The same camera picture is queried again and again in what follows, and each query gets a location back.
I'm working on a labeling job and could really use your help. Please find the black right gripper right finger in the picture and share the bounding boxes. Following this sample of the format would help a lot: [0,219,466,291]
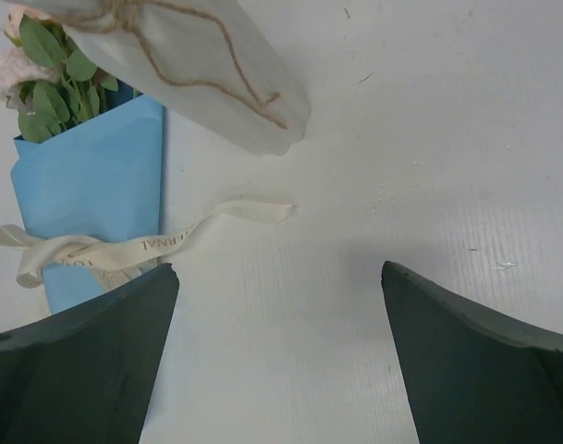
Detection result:
[382,262,563,443]

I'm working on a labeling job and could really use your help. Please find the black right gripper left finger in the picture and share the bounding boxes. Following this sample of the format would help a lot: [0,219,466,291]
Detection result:
[0,265,179,443]

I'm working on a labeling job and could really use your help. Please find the cream printed ribbon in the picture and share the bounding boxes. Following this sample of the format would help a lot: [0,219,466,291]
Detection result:
[0,200,294,291]

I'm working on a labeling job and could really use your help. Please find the blue wrapping paper sheet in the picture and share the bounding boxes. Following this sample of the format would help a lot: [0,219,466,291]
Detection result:
[10,79,165,315]

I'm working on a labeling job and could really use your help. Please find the pale pink rose stem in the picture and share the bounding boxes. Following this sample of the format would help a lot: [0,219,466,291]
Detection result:
[0,5,141,143]

